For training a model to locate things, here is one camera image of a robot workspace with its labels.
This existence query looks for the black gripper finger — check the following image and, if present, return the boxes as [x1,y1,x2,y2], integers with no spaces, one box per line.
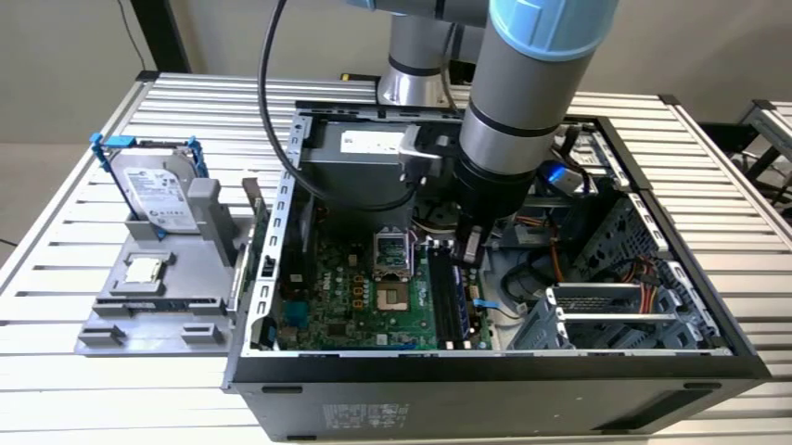
[455,224,486,267]

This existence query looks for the RAM memory stick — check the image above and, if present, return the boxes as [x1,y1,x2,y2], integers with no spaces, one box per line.
[94,299,224,312]
[447,262,474,343]

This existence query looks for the black RAM slot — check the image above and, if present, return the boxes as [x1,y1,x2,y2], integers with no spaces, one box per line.
[429,239,452,351]
[437,239,460,351]
[421,239,444,351]

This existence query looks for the metal socket cover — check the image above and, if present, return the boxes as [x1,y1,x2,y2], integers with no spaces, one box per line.
[372,226,413,282]

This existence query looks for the CPU socket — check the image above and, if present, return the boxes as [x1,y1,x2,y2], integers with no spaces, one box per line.
[376,282,412,313]

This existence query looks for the grey metal drive cage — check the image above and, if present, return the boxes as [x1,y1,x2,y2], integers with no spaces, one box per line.
[487,121,614,242]

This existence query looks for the grey metal disk bay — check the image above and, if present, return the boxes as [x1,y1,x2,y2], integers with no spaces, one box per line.
[510,281,722,352]

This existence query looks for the grey power supply unit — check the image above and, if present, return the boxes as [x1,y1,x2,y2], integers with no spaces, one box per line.
[299,121,421,233]

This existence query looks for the green motherboard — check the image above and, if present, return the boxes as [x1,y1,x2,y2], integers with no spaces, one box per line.
[275,238,496,351]

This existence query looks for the blue expansion slot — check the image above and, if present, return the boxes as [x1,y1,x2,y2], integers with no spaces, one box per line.
[320,341,416,351]

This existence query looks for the black open PC case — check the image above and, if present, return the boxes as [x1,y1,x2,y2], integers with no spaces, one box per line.
[220,99,771,441]

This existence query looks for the green graphics card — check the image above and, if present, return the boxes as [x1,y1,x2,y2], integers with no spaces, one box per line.
[226,169,275,324]

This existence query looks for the grey parts rack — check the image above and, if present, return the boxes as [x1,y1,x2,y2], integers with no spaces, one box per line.
[73,178,261,358]

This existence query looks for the metal slat side table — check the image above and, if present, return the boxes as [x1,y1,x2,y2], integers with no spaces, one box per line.
[733,97,792,205]

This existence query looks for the hard disk in blue carrier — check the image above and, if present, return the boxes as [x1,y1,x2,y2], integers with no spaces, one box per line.
[89,133,209,240]

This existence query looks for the silver CPU chip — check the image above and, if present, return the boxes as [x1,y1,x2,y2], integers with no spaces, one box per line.
[125,258,165,283]

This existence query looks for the power supply wire bundle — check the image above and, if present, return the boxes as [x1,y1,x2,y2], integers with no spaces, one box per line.
[411,194,463,233]

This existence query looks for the locking lever wire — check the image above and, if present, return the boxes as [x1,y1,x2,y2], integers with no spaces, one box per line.
[404,231,433,282]

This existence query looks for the black looped wires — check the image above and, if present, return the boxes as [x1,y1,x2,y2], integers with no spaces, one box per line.
[498,259,558,316]

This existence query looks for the small silver wrist camera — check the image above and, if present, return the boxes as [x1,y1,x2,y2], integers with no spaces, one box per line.
[538,159,587,194]

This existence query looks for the thin orange wire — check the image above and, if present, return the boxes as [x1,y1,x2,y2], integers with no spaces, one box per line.
[547,222,564,285]

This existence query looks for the orange yellow power wires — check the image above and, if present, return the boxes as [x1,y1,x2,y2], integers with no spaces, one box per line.
[616,256,663,319]

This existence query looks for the thick black camera cable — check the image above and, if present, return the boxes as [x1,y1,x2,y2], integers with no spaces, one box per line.
[256,0,416,213]

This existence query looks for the black vertical post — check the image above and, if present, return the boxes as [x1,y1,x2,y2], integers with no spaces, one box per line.
[126,0,193,75]

